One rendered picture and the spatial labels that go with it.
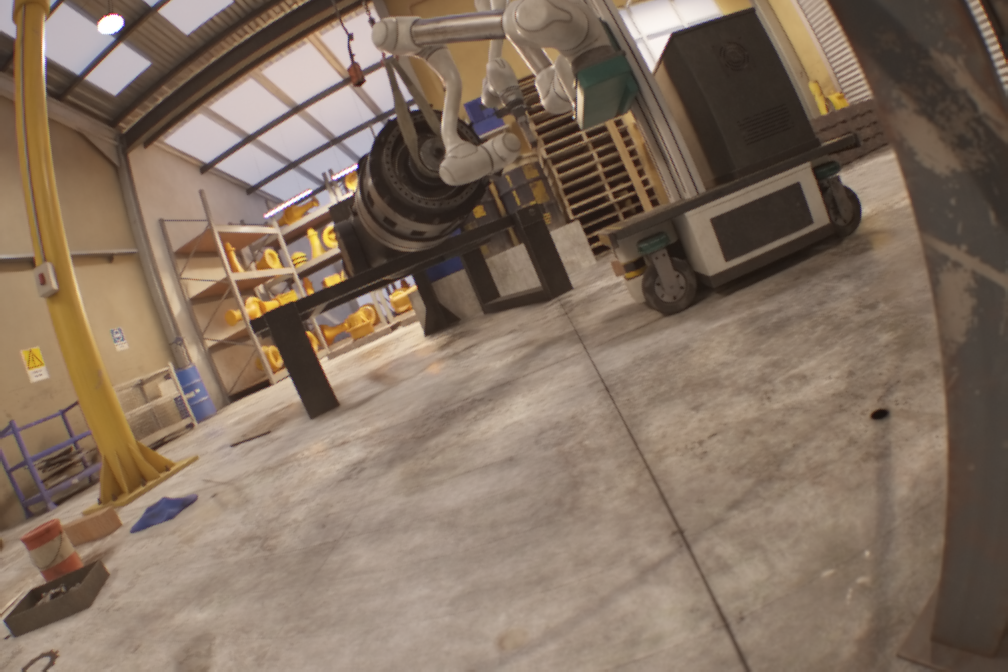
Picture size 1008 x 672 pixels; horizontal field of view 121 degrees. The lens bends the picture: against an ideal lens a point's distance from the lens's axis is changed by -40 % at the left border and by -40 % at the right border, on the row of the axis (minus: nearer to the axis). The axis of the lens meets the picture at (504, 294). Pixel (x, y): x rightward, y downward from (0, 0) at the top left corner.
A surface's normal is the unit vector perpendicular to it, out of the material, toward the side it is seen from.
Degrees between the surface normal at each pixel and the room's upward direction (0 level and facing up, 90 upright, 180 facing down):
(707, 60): 90
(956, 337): 90
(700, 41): 90
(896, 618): 0
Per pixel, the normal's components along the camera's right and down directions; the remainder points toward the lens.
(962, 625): -0.85, 0.39
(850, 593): -0.40, -0.92
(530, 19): -0.43, 0.30
